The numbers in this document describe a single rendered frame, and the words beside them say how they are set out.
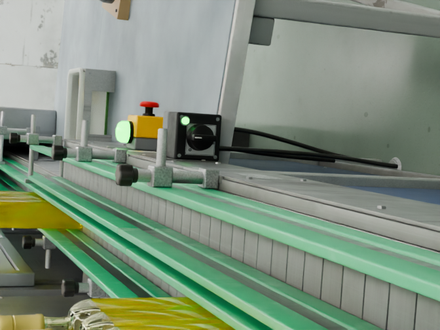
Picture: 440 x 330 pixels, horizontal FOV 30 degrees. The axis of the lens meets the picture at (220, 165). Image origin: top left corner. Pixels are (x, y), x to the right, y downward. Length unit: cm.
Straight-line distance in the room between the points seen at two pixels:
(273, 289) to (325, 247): 22
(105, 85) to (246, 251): 123
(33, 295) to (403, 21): 92
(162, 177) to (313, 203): 27
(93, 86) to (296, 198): 133
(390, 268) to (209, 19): 101
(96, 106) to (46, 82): 359
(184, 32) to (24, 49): 411
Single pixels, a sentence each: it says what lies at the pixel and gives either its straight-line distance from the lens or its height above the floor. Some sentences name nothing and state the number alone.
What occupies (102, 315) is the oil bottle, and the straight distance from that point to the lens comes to 82.
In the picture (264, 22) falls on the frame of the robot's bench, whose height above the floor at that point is 67.
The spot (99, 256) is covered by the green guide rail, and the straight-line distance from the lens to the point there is 151.
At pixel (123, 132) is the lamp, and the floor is 85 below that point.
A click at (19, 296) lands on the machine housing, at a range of 175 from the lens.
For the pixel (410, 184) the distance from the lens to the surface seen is 139.
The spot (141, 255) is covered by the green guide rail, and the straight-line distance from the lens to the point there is 108.
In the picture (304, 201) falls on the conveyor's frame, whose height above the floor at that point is 88.
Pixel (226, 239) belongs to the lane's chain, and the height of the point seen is 88.
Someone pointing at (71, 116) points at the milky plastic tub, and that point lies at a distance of 227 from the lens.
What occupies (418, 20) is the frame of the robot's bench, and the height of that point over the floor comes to 37.
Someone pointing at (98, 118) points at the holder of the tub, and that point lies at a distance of 213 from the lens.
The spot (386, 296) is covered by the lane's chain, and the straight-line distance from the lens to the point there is 70.
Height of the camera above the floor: 126
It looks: 21 degrees down
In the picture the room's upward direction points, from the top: 87 degrees counter-clockwise
